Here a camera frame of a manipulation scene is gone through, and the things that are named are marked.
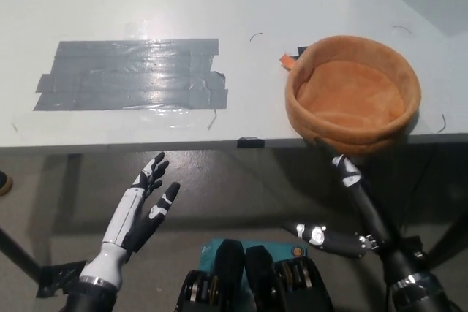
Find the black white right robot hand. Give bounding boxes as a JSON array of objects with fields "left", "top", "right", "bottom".
[{"left": 281, "top": 138, "right": 429, "bottom": 287}]

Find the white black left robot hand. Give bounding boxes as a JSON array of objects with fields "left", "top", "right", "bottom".
[{"left": 78, "top": 151, "right": 181, "bottom": 287}]

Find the orange plush bowl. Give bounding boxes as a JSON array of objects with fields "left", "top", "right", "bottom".
[{"left": 284, "top": 35, "right": 421, "bottom": 156}]

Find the black teal robot torso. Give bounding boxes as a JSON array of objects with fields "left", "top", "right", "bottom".
[{"left": 177, "top": 237, "right": 336, "bottom": 312}]

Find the black table leg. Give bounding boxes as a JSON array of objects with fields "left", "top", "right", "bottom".
[
  {"left": 0, "top": 226, "right": 41, "bottom": 286},
  {"left": 423, "top": 202, "right": 468, "bottom": 258}
]

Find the brown black shoe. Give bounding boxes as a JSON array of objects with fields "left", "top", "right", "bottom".
[{"left": 0, "top": 170, "right": 14, "bottom": 197}]

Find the black tape on table edge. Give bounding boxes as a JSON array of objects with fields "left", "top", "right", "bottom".
[{"left": 237, "top": 137, "right": 265, "bottom": 148}]

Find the grey duct tape patch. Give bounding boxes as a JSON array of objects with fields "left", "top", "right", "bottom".
[{"left": 32, "top": 38, "right": 230, "bottom": 111}]

